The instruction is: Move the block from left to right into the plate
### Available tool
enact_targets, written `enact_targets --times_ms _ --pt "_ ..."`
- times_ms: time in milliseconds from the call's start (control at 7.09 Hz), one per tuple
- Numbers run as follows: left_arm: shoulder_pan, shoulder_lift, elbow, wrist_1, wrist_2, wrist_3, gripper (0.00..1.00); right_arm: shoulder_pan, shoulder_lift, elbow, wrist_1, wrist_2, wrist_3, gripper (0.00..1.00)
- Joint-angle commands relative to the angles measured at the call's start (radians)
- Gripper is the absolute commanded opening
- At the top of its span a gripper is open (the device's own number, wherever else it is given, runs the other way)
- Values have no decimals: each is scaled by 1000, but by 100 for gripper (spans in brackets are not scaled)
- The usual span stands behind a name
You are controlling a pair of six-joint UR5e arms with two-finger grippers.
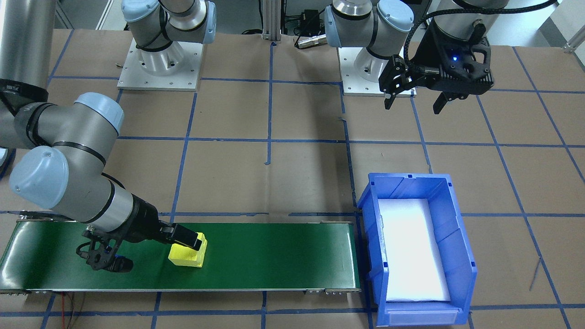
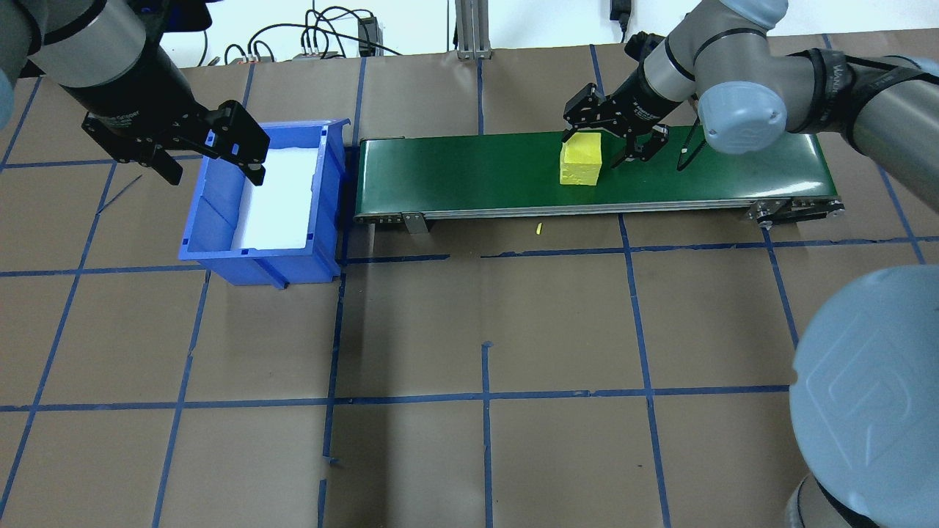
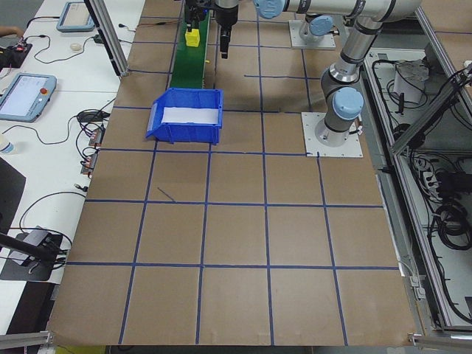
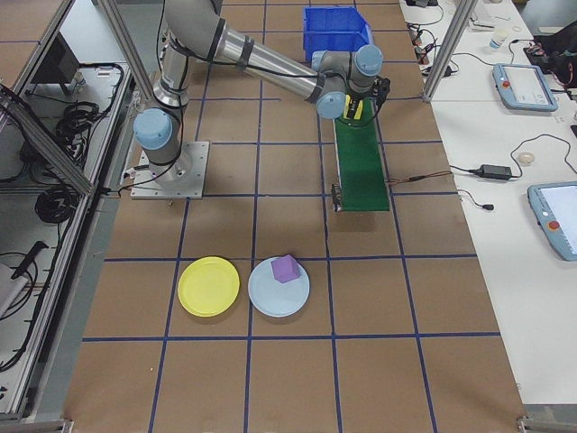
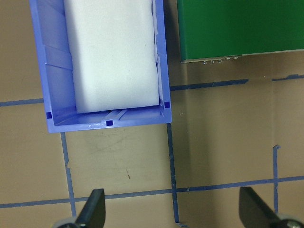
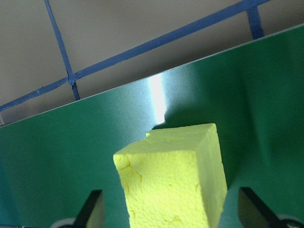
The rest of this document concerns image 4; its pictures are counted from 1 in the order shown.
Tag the black box device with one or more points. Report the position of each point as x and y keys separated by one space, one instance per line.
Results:
x=56 y=61

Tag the yellow foam block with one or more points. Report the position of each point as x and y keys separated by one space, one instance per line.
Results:
x=359 y=112

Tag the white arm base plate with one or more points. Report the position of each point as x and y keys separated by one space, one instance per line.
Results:
x=196 y=180

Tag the white paper cup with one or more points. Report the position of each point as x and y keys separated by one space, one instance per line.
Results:
x=498 y=39

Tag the blue plastic bin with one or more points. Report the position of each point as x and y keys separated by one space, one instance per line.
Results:
x=329 y=27

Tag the yellow plate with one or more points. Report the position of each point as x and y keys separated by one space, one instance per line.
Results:
x=208 y=287

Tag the small white round object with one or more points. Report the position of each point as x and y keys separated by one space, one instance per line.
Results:
x=526 y=158

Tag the purple foam block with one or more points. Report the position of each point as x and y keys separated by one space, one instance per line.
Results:
x=285 y=269

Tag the green conveyor belt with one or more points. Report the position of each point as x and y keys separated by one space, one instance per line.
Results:
x=363 y=171

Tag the aluminium corner rail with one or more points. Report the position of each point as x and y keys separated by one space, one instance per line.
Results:
x=550 y=424
x=36 y=426

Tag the V-shaped metal bar frame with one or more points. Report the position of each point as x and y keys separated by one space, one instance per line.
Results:
x=58 y=164

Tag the blue grey teach pendant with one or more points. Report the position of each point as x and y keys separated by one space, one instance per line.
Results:
x=525 y=85
x=556 y=221

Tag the light blue plate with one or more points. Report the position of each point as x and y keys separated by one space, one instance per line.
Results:
x=275 y=300

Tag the white workbench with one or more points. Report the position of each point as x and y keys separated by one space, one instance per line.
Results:
x=496 y=234

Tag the grey flat device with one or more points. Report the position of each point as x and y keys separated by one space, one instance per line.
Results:
x=9 y=288

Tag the black power adapter brick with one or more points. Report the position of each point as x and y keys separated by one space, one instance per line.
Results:
x=493 y=171

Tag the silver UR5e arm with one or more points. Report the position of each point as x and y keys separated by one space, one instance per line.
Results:
x=270 y=63

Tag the black handheld tool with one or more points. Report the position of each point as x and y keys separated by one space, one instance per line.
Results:
x=31 y=255

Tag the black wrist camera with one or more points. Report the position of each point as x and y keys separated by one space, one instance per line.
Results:
x=382 y=92

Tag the aluminium profile post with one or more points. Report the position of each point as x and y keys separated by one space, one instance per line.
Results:
x=448 y=45
x=130 y=49

